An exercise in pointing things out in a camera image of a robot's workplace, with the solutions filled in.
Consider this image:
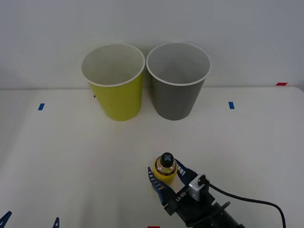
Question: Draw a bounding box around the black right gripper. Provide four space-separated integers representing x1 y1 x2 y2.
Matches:
147 160 231 226

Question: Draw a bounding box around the small bottle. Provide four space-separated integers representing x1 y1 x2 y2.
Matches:
152 152 179 187

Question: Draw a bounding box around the grey plastic bin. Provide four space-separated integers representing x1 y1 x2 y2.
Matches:
145 42 211 121

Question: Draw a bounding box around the yellow-green plastic bin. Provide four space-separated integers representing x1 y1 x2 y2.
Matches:
81 43 146 122

